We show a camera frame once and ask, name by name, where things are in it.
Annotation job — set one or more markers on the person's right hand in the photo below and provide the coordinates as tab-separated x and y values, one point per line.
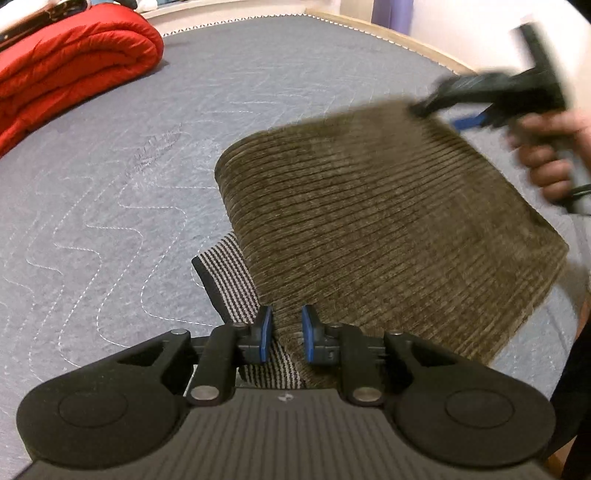
547	161

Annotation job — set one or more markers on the person's dark clothing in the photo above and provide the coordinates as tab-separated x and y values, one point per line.
575	392

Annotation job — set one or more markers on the wooden bed frame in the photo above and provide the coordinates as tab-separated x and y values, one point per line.
415	44

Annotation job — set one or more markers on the white bedside ledge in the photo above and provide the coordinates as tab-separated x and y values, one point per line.
221	7

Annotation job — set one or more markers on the purple object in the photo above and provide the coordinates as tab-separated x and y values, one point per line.
391	14

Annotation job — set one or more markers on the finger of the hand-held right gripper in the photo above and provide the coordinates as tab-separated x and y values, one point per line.
434	99
468	122

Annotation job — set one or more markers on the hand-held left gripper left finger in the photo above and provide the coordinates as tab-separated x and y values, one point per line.
265	332

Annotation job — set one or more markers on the grey quilted mattress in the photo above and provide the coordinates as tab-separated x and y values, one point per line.
138	194

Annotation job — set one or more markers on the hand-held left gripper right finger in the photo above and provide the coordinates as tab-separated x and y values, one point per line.
308	334

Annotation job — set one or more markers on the red folded blanket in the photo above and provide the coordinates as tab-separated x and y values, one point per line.
69	69

